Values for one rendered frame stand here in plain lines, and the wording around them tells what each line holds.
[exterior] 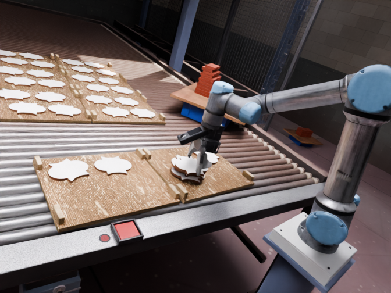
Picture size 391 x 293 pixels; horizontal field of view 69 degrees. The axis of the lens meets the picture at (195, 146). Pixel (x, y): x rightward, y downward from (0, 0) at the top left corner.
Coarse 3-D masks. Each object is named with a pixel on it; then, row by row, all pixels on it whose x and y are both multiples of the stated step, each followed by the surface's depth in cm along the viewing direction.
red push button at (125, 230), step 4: (116, 224) 85; (120, 224) 85; (124, 224) 86; (128, 224) 86; (132, 224) 87; (116, 228) 84; (120, 228) 84; (124, 228) 84; (128, 228) 85; (132, 228) 85; (136, 228) 86; (120, 232) 83; (124, 232) 83; (128, 232) 84; (132, 232) 84; (136, 232) 85; (120, 236) 82; (124, 236) 82; (128, 236) 82; (132, 236) 83
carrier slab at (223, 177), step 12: (156, 156) 126; (168, 156) 129; (192, 156) 135; (156, 168) 117; (168, 168) 120; (216, 168) 132; (228, 168) 135; (168, 180) 112; (180, 180) 114; (204, 180) 119; (216, 180) 122; (228, 180) 125; (240, 180) 128; (192, 192) 109; (204, 192) 112; (216, 192) 114
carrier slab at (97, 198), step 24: (48, 168) 98; (144, 168) 115; (48, 192) 88; (72, 192) 91; (96, 192) 94; (120, 192) 97; (144, 192) 101; (168, 192) 105; (72, 216) 82; (96, 216) 85; (120, 216) 89
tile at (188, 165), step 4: (176, 160) 115; (180, 160) 116; (184, 160) 117; (188, 160) 118; (192, 160) 118; (196, 160) 120; (176, 164) 112; (180, 164) 113; (184, 164) 114; (188, 164) 115; (192, 164) 116; (196, 164) 117; (176, 168) 112; (180, 168) 111; (184, 168) 111; (188, 168) 112; (192, 168) 113; (188, 172) 109; (192, 172) 110; (204, 172) 114
